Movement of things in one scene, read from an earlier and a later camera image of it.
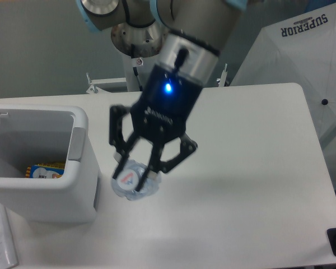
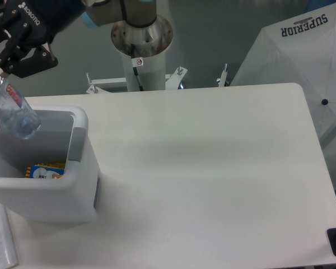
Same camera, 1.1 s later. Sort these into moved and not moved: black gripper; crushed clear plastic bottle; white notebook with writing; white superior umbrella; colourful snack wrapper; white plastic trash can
Moved: black gripper; crushed clear plastic bottle
Not moved: colourful snack wrapper; white superior umbrella; white plastic trash can; white notebook with writing
